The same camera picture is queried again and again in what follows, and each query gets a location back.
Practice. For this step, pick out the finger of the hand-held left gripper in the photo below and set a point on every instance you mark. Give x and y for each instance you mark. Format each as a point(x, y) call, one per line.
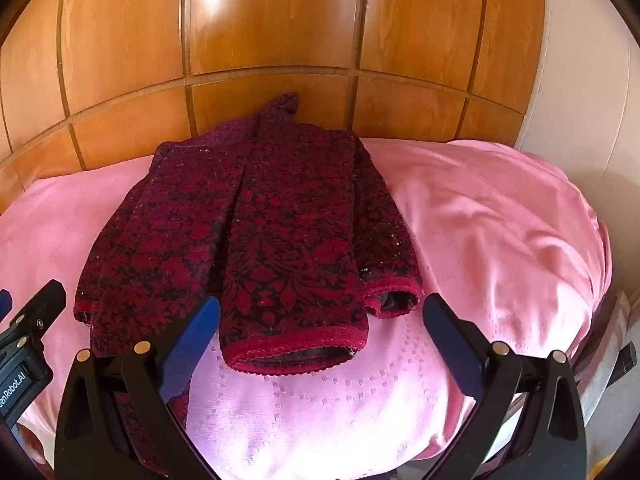
point(4, 305)
point(45, 305)

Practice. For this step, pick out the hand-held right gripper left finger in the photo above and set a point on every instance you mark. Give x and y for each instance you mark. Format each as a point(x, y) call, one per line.
point(195, 340)

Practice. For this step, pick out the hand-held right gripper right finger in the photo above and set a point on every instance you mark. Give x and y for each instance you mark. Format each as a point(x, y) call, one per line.
point(450, 345)

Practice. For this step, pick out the dark red floral sweater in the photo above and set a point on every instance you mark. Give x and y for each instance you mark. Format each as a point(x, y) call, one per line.
point(280, 230)

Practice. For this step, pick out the person's left hand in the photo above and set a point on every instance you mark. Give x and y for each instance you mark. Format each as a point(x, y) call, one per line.
point(32, 447)

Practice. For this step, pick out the pink bedspread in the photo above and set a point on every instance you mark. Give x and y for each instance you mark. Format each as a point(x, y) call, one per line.
point(500, 240)

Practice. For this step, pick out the small black object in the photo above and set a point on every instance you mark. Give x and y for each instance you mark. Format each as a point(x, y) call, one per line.
point(621, 359)

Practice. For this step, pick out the wooden panelled headboard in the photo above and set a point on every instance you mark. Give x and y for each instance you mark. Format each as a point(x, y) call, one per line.
point(280, 25)

